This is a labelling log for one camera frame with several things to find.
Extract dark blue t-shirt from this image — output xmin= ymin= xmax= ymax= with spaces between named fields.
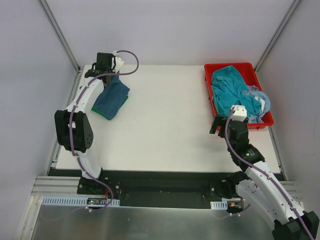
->
xmin=92 ymin=76 xmax=130 ymax=113

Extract green t-shirt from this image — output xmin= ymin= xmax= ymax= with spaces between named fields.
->
xmin=91 ymin=95 xmax=129 ymax=121

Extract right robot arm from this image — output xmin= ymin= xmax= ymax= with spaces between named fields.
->
xmin=209 ymin=115 xmax=320 ymax=240

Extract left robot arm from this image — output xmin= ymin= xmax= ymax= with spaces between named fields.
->
xmin=54 ymin=52 xmax=117 ymax=195

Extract teal t-shirt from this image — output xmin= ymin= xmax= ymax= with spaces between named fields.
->
xmin=211 ymin=65 xmax=251 ymax=117

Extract light blue t-shirt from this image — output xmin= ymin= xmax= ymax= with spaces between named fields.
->
xmin=230 ymin=85 xmax=271 ymax=124

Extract left aluminium frame post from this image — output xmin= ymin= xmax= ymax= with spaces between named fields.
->
xmin=37 ymin=0 xmax=81 ymax=73

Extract aluminium frame post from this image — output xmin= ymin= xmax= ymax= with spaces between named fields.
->
xmin=254 ymin=0 xmax=304 ymax=73
xmin=37 ymin=0 xmax=81 ymax=73

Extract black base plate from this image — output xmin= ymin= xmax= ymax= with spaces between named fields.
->
xmin=47 ymin=167 xmax=287 ymax=208

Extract right white cable duct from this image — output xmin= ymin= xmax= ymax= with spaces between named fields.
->
xmin=210 ymin=200 xmax=228 ymax=211

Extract white cable duct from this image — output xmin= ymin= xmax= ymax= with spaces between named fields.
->
xmin=42 ymin=196 xmax=120 ymax=208
xmin=210 ymin=200 xmax=228 ymax=211

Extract right aluminium frame post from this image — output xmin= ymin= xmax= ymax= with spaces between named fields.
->
xmin=254 ymin=0 xmax=304 ymax=73

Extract left white cable duct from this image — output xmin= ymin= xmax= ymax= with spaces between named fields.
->
xmin=42 ymin=196 xmax=120 ymax=208

